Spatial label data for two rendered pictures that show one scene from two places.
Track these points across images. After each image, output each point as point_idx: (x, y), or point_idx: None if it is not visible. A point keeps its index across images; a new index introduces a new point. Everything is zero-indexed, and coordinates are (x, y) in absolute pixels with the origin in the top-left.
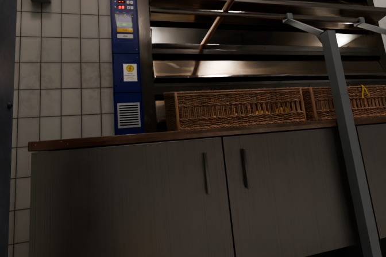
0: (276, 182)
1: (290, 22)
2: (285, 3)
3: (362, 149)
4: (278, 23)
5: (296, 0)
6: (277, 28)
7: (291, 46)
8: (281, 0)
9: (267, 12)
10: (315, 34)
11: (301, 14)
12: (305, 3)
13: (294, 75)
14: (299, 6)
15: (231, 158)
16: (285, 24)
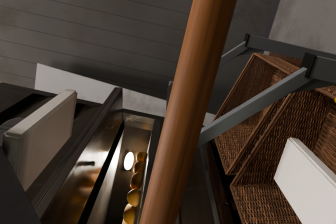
0: None
1: (200, 140)
2: (68, 168)
3: None
4: (79, 209)
5: (67, 153)
6: (80, 220)
7: (142, 204)
8: (57, 173)
9: (61, 214)
10: (290, 90)
11: (89, 161)
12: (78, 144)
13: (218, 217)
14: (83, 153)
15: None
16: (86, 199)
